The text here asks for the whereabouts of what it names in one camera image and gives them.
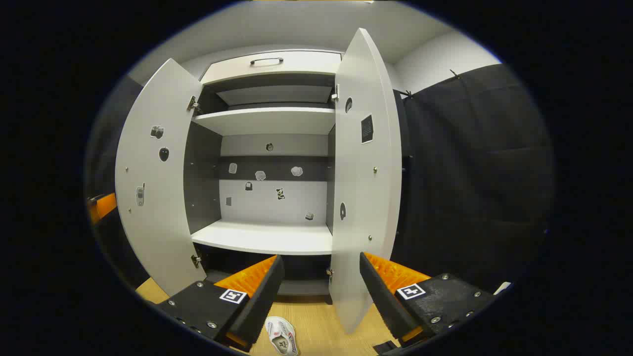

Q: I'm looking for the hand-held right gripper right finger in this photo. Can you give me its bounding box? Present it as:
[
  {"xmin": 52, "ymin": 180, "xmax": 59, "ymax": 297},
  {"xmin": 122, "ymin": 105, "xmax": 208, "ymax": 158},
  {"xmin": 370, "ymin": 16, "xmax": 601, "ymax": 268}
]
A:
[{"xmin": 359, "ymin": 251, "xmax": 497, "ymax": 349}]

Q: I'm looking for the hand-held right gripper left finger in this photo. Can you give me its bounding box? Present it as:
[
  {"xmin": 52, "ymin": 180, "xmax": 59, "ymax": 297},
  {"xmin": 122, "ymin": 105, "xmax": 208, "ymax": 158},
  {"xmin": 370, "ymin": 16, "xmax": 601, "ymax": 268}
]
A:
[{"xmin": 157, "ymin": 255, "xmax": 286, "ymax": 353}]

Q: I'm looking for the white striped canvas shoe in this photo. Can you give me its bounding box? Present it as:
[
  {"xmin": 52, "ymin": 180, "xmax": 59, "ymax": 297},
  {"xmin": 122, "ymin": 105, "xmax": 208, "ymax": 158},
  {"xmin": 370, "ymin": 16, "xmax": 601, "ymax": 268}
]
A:
[{"xmin": 265, "ymin": 316, "xmax": 299, "ymax": 356}]

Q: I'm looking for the white cabinet door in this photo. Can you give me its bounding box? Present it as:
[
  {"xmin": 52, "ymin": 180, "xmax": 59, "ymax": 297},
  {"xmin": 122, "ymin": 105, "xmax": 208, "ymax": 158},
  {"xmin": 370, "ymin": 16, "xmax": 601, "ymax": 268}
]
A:
[
  {"xmin": 115, "ymin": 58, "xmax": 203, "ymax": 297},
  {"xmin": 329, "ymin": 27, "xmax": 402, "ymax": 334}
]

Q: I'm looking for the white shoe cabinet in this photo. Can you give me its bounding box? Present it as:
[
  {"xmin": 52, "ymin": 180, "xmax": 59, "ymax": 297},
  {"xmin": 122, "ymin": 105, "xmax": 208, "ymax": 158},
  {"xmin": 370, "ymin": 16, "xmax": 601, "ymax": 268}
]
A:
[{"xmin": 183, "ymin": 48, "xmax": 344, "ymax": 305}]

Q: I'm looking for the white cabinet drawer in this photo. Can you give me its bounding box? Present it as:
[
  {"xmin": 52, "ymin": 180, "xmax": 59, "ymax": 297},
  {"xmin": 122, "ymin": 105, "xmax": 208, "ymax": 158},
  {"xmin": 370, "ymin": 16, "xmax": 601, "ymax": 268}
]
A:
[{"xmin": 200, "ymin": 49, "xmax": 343, "ymax": 85}]

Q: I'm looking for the black backdrop cloth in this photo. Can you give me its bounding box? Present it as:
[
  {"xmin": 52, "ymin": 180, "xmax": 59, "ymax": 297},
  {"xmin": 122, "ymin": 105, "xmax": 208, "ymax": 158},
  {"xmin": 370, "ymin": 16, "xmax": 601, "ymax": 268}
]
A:
[{"xmin": 393, "ymin": 63, "xmax": 554, "ymax": 292}]

